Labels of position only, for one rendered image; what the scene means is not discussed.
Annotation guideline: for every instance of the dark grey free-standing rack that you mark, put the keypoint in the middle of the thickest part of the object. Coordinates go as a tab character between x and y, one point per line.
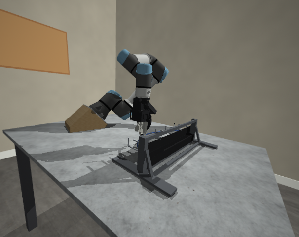
151	154

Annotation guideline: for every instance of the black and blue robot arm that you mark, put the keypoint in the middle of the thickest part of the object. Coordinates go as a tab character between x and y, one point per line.
147	70

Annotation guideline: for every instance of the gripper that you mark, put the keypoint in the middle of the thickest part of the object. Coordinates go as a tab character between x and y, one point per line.
141	114

